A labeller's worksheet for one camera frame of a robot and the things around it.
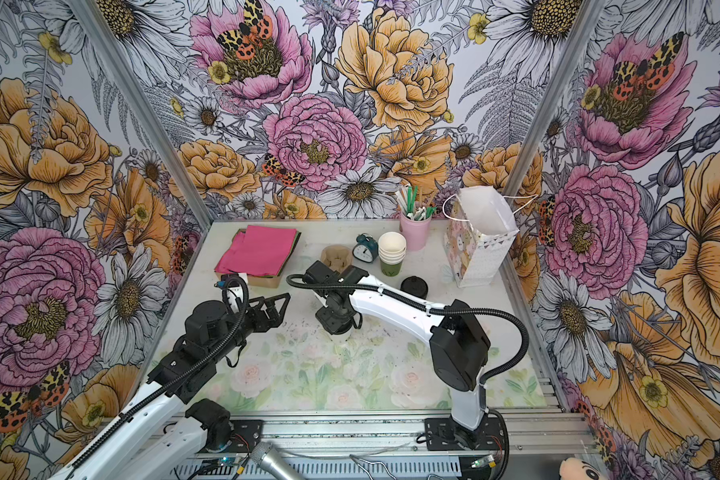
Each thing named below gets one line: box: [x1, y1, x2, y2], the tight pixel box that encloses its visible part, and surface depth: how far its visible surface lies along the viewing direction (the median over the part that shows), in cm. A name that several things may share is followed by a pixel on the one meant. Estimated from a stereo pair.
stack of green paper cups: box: [378, 231, 407, 277], surface depth 99 cm
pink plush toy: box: [559, 453, 611, 480], surface depth 66 cm
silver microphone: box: [250, 442, 306, 480], surface depth 70 cm
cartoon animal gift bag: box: [442, 185, 539, 288], surface depth 96 cm
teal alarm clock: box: [352, 232, 379, 263], surface depth 108 cm
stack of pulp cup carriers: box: [320, 244, 354, 273], surface depth 107 cm
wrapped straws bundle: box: [396, 184, 437, 221], surface depth 107 cm
